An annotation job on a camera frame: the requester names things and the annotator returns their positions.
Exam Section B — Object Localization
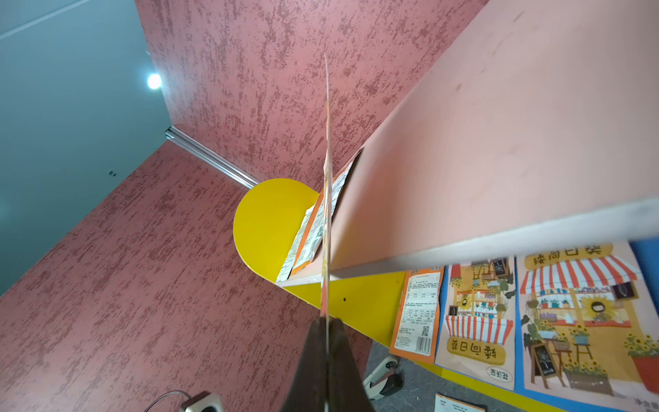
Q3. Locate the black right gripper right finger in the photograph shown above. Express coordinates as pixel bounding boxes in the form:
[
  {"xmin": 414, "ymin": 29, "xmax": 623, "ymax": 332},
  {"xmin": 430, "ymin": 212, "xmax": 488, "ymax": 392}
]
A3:
[{"xmin": 328, "ymin": 319, "xmax": 373, "ymax": 411}]

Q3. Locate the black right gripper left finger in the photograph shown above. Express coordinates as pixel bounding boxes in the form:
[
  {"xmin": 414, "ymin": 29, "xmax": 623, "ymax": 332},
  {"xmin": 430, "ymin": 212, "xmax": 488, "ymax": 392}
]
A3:
[{"xmin": 281, "ymin": 318, "xmax": 328, "ymax": 412}]

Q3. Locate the orange bordered seed bag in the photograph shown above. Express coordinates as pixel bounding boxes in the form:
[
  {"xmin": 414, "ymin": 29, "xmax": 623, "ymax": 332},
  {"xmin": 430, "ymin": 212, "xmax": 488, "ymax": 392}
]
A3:
[
  {"xmin": 288, "ymin": 149, "xmax": 363, "ymax": 279},
  {"xmin": 390, "ymin": 266, "xmax": 446, "ymax": 364}
]

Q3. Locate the marigold seed bag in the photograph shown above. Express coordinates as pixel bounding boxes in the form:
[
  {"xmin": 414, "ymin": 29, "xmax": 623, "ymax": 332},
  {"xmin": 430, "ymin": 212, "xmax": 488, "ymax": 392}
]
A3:
[{"xmin": 433, "ymin": 394, "xmax": 487, "ymax": 412}]

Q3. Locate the white seed bag upper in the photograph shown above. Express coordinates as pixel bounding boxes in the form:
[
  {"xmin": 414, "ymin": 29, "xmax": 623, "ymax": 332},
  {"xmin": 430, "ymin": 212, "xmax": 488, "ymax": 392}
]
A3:
[{"xmin": 276, "ymin": 206, "xmax": 314, "ymax": 283}]

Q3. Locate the yellow wooden shelf unit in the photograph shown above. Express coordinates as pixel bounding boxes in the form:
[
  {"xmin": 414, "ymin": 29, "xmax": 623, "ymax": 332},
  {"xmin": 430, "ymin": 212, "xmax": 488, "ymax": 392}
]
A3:
[{"xmin": 232, "ymin": 0, "xmax": 659, "ymax": 412}]

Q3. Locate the white grey stapler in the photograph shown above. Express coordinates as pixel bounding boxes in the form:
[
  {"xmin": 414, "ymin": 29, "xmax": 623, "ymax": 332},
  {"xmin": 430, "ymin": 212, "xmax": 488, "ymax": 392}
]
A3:
[{"xmin": 363, "ymin": 355, "xmax": 403, "ymax": 402}]

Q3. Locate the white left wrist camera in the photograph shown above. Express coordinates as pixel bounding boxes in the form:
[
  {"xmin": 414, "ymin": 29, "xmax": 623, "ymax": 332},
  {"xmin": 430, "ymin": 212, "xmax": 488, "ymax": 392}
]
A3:
[{"xmin": 144, "ymin": 390, "xmax": 224, "ymax": 412}]

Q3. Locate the aluminium corner post left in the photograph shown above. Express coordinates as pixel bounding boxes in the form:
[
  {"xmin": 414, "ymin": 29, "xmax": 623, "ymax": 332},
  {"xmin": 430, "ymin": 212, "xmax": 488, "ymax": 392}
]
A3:
[{"xmin": 165, "ymin": 126, "xmax": 260, "ymax": 189}]

